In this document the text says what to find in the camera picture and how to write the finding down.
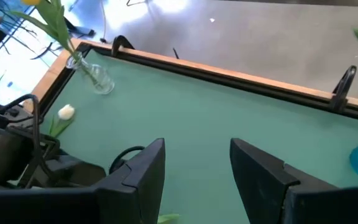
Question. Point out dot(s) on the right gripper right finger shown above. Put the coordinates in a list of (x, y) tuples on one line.
[(266, 193)]

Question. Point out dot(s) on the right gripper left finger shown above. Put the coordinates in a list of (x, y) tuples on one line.
[(129, 199)]

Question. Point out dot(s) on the green leaf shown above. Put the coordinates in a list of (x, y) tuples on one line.
[(168, 218)]

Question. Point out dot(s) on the white artificial tulip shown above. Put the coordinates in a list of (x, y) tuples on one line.
[(66, 112)]

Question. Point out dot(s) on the clear glass vase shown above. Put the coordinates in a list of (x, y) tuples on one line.
[(101, 81)]

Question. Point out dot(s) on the black and wood table rim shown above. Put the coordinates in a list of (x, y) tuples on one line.
[(228, 77)]

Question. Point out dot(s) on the black table clamp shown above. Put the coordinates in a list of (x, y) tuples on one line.
[(118, 43), (342, 90)]

